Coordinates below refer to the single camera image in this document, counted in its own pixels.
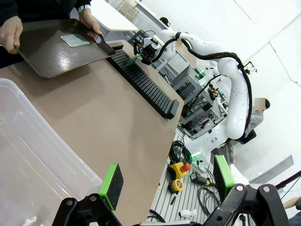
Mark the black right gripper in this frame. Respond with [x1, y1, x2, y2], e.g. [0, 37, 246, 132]
[140, 44, 159, 66]

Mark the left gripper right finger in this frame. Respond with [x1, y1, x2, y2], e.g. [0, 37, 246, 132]
[202, 154, 291, 226]

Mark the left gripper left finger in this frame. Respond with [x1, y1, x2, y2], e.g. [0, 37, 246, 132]
[51, 163, 124, 226]

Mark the green perforated circuit board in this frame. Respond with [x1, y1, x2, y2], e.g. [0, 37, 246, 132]
[127, 54, 144, 69]
[59, 33, 91, 48]

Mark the dark brown serving tray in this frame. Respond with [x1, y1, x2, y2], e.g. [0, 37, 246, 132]
[15, 18, 118, 79]

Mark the person's right forearm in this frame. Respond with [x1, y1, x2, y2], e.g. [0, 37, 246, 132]
[0, 0, 19, 27]

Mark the person's left hand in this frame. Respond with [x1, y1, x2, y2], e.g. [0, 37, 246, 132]
[79, 8, 103, 40]

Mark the person's right hand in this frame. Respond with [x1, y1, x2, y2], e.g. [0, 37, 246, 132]
[0, 16, 24, 55]

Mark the black slotted PCB rack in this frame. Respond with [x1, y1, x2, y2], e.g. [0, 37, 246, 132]
[106, 40, 181, 120]

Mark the black handheld scanner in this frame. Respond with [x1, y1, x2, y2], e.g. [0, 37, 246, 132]
[190, 172, 212, 187]

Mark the metal electronics cart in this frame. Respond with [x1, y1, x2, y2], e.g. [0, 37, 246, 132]
[170, 65, 228, 140]

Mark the black office chair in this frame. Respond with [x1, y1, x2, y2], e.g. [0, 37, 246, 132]
[236, 129, 258, 145]

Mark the yellow emergency stop button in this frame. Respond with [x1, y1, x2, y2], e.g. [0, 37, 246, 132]
[167, 161, 192, 180]

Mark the yellow tape measure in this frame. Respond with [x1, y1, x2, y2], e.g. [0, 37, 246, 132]
[167, 178, 185, 194]

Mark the white side table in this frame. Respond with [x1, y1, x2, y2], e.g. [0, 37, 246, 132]
[89, 0, 139, 32]

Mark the black tripod leg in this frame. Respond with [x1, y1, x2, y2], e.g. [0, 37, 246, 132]
[275, 169, 301, 191]

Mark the seated person in white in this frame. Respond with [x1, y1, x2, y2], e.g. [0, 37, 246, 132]
[244, 97, 271, 140]

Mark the clear plastic storage box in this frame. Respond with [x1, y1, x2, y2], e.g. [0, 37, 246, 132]
[0, 78, 103, 226]

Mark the person in black jacket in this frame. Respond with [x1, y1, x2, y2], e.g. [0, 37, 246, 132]
[0, 0, 93, 70]

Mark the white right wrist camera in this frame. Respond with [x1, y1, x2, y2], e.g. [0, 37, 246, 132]
[143, 35, 161, 50]

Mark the black loose cable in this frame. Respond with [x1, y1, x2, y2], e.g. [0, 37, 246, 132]
[197, 186, 221, 216]

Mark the coiled black green cable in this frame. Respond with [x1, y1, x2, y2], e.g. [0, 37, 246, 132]
[168, 140, 194, 165]

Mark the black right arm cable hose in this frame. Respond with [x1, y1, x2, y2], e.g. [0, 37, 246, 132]
[151, 31, 253, 138]

